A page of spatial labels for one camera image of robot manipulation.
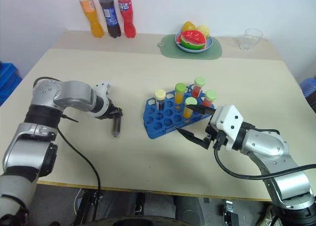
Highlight orange-yellow toy fruit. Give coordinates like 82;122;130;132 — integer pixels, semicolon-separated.
182;21;197;33

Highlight orange soda bottle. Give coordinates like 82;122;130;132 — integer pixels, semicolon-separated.
78;0;105;38

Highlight dark liquid test tube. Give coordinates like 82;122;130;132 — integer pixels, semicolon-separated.
111;114;123;138

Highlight black metal bracket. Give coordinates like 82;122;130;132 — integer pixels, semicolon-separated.
221;199;239;226

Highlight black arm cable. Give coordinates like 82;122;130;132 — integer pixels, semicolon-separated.
213;144;316;181
56;127;102;194

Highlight light blue plate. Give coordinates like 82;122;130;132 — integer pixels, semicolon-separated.
175;32;213;54

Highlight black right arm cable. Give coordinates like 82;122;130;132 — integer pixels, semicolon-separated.
213;144;316;181

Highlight dark grey rounded shape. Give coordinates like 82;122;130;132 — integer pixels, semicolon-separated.
172;195;205;226

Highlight toy watermelon slice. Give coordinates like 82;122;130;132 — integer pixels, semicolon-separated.
180;30;207;50

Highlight blue plastic crate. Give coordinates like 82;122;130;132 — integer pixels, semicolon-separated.
0;61;24;106

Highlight red soda bottle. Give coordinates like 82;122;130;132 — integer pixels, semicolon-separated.
117;0;137;38

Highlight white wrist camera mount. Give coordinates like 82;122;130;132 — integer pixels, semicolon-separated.
90;80;112;118
209;104;245;151

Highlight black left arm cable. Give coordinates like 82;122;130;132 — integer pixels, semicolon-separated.
56;127;102;194

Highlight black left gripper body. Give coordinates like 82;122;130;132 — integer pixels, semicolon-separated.
95;100;119;121

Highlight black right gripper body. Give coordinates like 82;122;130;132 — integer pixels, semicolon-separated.
204;123;228;151

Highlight blue test tube rack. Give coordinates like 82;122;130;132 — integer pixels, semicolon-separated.
142;84;215;140

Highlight green-capped red test tube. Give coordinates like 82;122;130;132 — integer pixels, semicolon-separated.
191;76;206;100
201;89;218;109

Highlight black metal frame strut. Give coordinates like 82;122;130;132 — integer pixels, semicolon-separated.
73;189;103;226

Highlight blue stacked stools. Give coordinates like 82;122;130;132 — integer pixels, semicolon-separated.
299;77;316;97

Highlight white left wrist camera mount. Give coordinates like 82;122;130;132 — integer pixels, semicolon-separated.
90;80;112;118

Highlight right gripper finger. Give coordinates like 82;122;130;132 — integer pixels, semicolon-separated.
175;126;213;151
187;105;217;116

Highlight yellow-capped dark test tube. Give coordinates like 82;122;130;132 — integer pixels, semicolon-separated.
154;89;166;112

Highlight green cutting mat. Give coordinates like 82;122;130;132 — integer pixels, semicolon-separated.
157;34;222;61

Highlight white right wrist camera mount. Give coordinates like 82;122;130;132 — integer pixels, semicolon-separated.
209;104;245;151

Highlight green-capped orange test tube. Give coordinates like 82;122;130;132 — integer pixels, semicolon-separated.
182;97;198;120
174;82;187;111

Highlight dark cola bottle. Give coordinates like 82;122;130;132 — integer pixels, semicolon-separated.
98;0;122;38

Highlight clear plastic cup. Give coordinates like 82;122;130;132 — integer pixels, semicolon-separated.
238;28;264;52

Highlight yellow toy lemon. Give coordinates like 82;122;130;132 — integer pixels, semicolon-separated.
196;25;211;38

